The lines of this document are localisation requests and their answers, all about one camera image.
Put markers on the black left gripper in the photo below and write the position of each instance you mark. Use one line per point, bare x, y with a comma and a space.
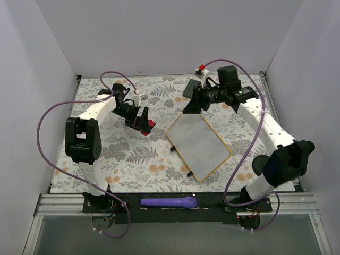
139, 119

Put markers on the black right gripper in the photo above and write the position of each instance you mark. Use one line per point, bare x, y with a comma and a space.
198, 96

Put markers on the red black felt eraser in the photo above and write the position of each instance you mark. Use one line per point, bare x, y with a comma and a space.
146, 129

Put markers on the yellow framed small whiteboard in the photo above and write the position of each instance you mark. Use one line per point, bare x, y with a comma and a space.
202, 150

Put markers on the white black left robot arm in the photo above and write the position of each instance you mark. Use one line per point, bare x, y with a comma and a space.
83, 141

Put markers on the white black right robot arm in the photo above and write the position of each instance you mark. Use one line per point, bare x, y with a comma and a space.
288, 157

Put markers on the dark grey studded baseplate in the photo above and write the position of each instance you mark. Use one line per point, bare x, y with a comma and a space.
191, 85

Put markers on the floral patterned table mat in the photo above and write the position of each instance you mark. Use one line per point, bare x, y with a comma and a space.
132, 162

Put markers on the black round stand base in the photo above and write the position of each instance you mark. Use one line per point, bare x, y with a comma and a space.
258, 164

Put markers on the purple marker pen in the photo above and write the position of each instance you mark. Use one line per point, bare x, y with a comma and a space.
186, 202

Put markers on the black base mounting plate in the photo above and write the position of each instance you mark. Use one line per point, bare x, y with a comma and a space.
210, 208

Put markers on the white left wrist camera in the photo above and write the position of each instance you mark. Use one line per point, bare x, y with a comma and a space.
139, 97

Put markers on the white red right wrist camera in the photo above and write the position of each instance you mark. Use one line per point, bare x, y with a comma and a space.
201, 73

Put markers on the aluminium frame rail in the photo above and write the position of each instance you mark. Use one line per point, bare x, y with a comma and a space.
60, 205

